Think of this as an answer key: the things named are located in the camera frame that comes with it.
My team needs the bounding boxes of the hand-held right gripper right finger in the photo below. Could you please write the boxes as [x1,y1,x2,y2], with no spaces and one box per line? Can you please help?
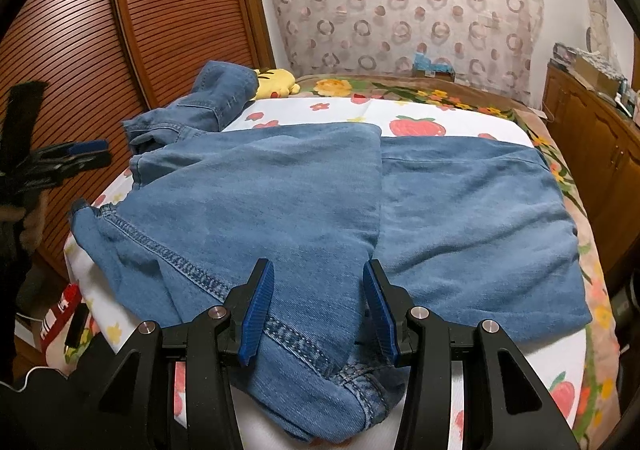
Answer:
[362,259,576,450]

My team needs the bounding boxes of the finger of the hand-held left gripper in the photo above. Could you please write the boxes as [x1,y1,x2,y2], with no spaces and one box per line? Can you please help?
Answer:
[35,140,110,159]
[30,152,112,187]

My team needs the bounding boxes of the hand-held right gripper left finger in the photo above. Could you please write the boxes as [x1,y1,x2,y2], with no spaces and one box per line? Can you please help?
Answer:
[87,258,276,450]

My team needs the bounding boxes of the light blue denim pants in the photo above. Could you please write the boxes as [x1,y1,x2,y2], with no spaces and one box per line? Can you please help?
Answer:
[70,122,593,443]

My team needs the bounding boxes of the person's left hand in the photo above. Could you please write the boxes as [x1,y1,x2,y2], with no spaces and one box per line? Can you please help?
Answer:
[0,190,52,255]

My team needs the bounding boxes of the folded dark blue jeans pile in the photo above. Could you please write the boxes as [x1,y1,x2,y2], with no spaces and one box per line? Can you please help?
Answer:
[124,60,259,155]

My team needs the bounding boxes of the wooden louvered wardrobe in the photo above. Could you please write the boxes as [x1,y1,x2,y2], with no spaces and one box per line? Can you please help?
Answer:
[0,0,273,281]

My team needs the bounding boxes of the red and white printed bag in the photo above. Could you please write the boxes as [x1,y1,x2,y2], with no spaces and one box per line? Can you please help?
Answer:
[40,282,86,356]

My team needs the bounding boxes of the yellow plush toy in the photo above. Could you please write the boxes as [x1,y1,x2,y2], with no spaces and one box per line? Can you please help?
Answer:
[251,68,301,101]

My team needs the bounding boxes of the strawberry print bed sheet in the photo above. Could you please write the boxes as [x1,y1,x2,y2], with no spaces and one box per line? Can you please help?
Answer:
[62,97,586,450]

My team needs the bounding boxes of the floral blanket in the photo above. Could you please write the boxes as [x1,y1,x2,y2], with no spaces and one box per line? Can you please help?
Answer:
[295,74,621,441]

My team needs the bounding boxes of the cardboard box with blue packets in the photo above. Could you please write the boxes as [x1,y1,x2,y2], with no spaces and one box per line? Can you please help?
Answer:
[412,51,457,83]

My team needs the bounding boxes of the wooden sideboard cabinet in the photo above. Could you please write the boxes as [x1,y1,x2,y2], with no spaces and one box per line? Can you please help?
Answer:
[542,60,640,281]

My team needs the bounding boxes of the circle pattern sheer curtain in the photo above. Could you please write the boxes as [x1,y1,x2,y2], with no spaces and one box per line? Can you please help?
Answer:
[262,0,546,105]

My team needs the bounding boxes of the stack of small boxes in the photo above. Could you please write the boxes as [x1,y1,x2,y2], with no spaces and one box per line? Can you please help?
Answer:
[552,44,581,66]

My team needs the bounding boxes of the open cardboard box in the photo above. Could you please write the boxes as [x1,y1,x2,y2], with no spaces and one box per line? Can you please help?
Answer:
[575,52,626,98]

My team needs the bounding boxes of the beige window curtain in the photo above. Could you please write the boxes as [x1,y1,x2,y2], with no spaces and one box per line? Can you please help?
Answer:
[582,0,609,55]

